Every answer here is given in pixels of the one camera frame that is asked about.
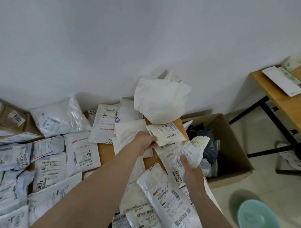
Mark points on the white bubble packet barcode label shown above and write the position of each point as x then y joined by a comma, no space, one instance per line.
51,195

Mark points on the person's left hand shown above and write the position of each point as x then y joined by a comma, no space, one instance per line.
145,142

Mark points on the small white pouch tagged corner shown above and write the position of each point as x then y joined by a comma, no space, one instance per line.
141,217

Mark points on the white mailer red square logo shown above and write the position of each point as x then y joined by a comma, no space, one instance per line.
82,155

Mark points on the stack of cardboard boxes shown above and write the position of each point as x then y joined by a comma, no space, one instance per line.
14,119

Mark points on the light blue-grey soft parcel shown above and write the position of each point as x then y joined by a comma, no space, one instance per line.
14,157

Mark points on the small pale desk item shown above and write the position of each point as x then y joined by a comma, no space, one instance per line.
282,81

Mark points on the teal round stool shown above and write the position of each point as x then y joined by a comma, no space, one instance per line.
257,215

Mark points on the brown cardboard box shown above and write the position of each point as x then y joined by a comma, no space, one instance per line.
235,152

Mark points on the wooden desk with black legs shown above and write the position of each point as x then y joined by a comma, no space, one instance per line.
282,101

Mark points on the small white pouch square label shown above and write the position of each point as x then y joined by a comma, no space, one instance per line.
49,171

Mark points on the large white plastic bag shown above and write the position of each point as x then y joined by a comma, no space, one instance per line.
162,98

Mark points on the person's right forearm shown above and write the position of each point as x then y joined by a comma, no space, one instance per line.
209,209

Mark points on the person's right hand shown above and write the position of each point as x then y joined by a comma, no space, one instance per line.
194,178

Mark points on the glossy white pouch small label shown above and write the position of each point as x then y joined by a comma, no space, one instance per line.
103,124

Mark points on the person's left forearm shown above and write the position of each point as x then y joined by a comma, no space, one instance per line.
94,188

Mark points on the cream pouch blue edged label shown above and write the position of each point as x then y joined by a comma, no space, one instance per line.
167,134

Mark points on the puffy clear white parcel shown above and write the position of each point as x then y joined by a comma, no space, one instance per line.
58,117

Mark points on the wooden table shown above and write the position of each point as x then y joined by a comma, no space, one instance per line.
105,150

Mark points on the long white pouch yellow logo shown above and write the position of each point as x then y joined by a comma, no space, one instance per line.
169,199

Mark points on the dark blue plastic bag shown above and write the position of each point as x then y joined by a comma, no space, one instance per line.
211,148

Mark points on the white pouch bold black print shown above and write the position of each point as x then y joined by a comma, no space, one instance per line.
14,218

